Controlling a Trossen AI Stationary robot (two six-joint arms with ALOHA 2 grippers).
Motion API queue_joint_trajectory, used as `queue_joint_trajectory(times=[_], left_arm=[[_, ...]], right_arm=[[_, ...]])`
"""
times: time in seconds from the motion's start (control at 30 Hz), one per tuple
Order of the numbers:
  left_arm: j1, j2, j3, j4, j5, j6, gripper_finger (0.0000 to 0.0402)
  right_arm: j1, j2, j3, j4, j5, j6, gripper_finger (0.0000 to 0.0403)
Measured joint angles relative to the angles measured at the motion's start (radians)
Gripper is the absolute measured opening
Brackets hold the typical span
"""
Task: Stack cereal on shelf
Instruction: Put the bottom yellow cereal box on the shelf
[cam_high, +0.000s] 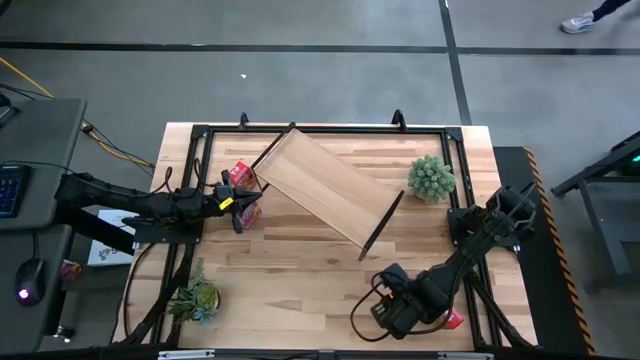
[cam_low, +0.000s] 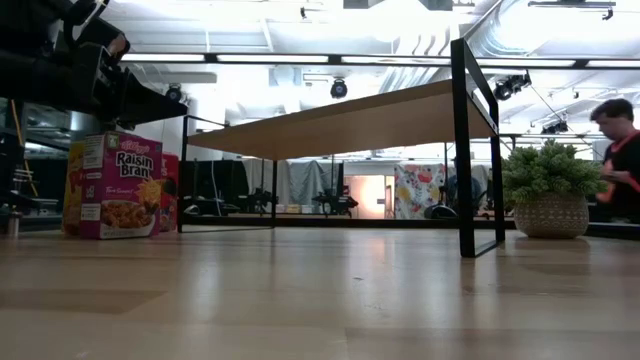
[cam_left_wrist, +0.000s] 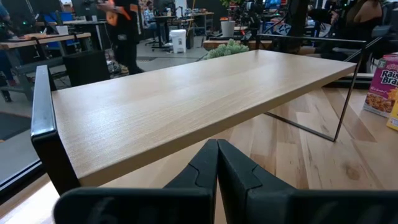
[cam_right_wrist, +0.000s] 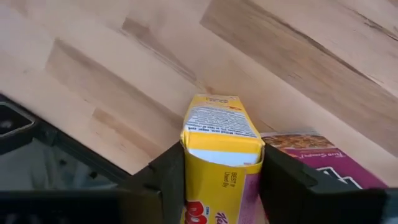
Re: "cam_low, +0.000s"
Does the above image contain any yellow Corn Pops cereal box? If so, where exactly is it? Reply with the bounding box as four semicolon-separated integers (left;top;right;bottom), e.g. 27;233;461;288
62;141;86;236

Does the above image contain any person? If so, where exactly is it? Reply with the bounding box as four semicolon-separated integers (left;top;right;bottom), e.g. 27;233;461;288
589;98;640;224

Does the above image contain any purple Raisin Bran cereal box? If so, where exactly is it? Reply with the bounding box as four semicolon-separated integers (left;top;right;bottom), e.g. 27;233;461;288
79;130;164;240

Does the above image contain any black bar with light strips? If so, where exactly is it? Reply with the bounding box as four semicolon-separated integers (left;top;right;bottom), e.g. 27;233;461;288
119;51;640;70

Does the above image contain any floral patterned cloth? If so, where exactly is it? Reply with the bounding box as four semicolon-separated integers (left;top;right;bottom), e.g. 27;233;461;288
393;163;449;220

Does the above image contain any black background robot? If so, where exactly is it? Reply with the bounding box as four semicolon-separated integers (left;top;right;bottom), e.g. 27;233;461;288
312;162;359;217

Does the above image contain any grey hanging cloth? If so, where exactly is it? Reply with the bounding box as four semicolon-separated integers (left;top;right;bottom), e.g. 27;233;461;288
287;159;334;206

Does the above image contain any round green plant woven pot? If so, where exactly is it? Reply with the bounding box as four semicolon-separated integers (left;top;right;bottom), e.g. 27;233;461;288
501;139;609;240

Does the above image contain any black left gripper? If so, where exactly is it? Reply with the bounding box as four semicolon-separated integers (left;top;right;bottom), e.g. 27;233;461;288
69;42;189;126

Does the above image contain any red Froot Loops cereal box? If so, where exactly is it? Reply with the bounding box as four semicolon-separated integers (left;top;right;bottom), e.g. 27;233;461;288
158;152;180;233

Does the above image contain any wooden tray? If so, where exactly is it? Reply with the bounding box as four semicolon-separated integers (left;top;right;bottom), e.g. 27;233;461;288
177;38;506;259

